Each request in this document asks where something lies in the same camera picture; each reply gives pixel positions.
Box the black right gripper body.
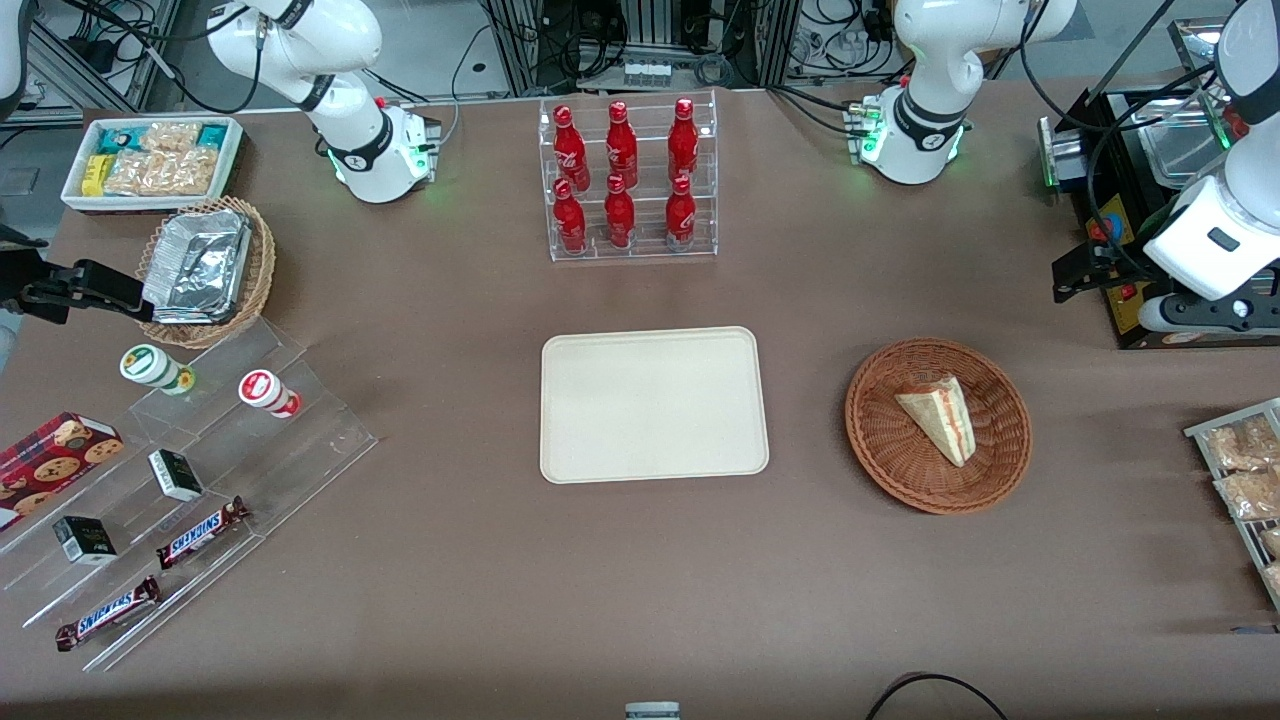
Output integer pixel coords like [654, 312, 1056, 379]
[0, 248, 47, 323]

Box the triangular sandwich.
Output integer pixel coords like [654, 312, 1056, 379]
[894, 375, 975, 469]

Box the white snack tray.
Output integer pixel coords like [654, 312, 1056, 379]
[60, 116, 245, 215]

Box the light wicker basket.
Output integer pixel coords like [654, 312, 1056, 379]
[135, 196, 277, 350]

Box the brown wicker basket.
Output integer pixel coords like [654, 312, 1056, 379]
[845, 338, 1033, 516]

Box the beige plastic tray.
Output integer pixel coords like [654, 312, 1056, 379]
[540, 326, 770, 485]

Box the black food warmer cabinet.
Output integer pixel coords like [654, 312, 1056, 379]
[1038, 18, 1280, 351]

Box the green lid cup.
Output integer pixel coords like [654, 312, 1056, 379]
[120, 344, 196, 396]

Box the silver foil container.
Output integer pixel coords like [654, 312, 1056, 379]
[142, 208, 253, 326]

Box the clear rice cracker bag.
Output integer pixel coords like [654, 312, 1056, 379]
[160, 146, 219, 196]
[138, 121, 201, 154]
[103, 150, 166, 197]

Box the red cookie box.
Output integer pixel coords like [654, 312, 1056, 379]
[0, 412, 125, 533]

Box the red lid cup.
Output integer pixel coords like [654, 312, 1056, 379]
[238, 369, 302, 419]

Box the small black box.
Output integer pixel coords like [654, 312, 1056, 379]
[52, 516, 118, 566]
[148, 449, 204, 503]

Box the clear acrylic stepped shelf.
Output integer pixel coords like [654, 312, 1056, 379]
[0, 318, 379, 673]

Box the Snickers chocolate bar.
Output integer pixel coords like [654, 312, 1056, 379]
[55, 576, 162, 653]
[156, 496, 251, 571]

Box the red cola bottle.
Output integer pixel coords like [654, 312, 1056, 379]
[552, 179, 588, 254]
[603, 175, 636, 250]
[605, 101, 639, 190]
[552, 105, 591, 192]
[664, 176, 697, 252]
[667, 98, 700, 185]

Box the clear acrylic bottle rack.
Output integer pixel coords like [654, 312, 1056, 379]
[538, 90, 719, 263]

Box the aluminium equipment rack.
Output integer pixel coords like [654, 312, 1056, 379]
[480, 0, 803, 97]

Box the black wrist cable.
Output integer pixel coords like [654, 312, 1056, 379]
[1088, 62, 1217, 286]

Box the grey wire rack tray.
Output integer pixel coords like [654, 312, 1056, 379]
[1184, 398, 1280, 613]

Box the black looped cable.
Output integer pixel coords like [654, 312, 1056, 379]
[865, 673, 1011, 720]

